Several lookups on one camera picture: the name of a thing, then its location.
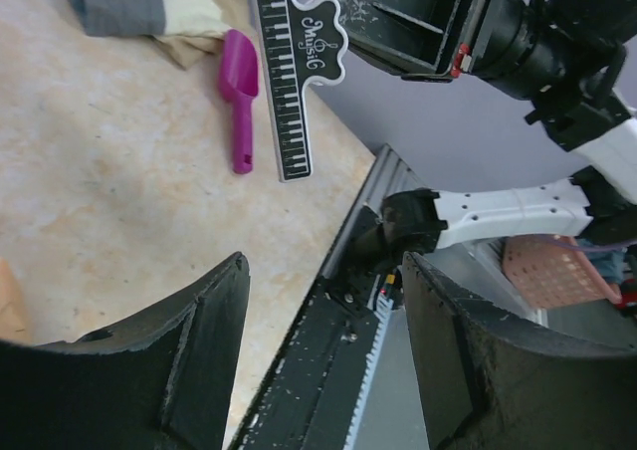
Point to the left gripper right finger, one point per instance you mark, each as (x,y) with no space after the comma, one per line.
(489,379)

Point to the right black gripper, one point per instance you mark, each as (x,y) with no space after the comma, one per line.
(420,39)

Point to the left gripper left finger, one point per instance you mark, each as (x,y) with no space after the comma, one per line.
(159,379)

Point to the beige cat litter bag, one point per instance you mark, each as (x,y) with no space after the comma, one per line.
(14,319)

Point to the purple plastic scoop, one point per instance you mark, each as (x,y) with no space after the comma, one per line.
(238,84)

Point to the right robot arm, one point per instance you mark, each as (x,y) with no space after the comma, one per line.
(564,57)

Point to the pink perforated basket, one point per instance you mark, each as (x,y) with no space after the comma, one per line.
(551,272)

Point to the grey beige folded cloth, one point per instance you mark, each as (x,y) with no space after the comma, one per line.
(184,30)

